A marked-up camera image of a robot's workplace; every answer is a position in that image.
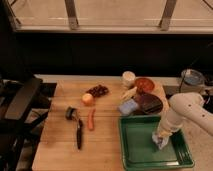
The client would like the black chair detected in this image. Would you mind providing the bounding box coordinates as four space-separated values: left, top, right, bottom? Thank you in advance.
0 78 56 171

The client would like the dark red grapes toy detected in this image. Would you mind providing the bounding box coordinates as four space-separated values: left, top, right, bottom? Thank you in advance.
87 85 109 97

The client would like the orange round fruit toy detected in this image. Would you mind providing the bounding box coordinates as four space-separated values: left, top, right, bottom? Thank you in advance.
82 93 94 106

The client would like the green plastic tray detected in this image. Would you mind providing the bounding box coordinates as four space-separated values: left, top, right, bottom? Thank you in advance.
119 115 194 171

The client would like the yellow banana toy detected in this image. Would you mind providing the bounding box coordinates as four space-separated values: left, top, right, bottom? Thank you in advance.
121 87 137 101

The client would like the grey metal bowl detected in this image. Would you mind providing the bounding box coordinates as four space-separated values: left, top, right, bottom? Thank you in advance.
181 69 204 86

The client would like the orange carrot toy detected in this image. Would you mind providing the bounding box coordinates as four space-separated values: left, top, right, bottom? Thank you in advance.
87 108 96 131

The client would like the red bowl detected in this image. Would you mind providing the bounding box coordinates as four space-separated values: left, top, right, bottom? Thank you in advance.
135 77 155 93

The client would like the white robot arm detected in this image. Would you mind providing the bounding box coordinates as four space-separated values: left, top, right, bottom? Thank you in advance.
157 92 213 138

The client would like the white cup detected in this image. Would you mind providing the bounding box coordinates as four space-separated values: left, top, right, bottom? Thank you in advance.
122 71 136 88

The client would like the grey towel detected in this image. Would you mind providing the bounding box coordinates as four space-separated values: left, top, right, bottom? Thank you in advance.
152 132 169 150

